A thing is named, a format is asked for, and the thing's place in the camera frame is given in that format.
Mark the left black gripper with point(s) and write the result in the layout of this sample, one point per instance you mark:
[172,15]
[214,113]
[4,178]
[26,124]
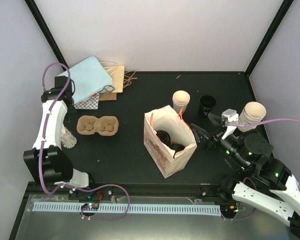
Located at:
[72,110]

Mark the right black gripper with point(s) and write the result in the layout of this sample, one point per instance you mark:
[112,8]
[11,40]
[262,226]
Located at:
[202,132]

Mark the cream bear paper bag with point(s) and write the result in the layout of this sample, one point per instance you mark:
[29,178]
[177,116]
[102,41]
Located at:
[168,161]

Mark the black plastic cup lid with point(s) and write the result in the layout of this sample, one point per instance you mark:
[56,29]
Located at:
[164,137]

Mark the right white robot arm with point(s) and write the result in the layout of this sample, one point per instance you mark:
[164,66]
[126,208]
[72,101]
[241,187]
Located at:
[263,181]

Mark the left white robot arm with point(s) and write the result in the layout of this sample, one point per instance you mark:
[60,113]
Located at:
[46,161]

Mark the light blue paper bag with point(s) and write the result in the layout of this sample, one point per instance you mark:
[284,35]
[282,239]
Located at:
[89,77]

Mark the checkered paper bag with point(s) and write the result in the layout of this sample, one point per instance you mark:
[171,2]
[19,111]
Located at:
[92,103]

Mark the stack of white cups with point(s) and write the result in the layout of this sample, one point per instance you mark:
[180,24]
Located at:
[253,112]

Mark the white plastic cutlery bunch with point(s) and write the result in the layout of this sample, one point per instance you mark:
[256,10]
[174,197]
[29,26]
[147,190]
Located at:
[67,139]

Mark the brown kraft paper bag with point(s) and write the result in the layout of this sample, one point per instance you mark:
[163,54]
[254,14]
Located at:
[117,73]

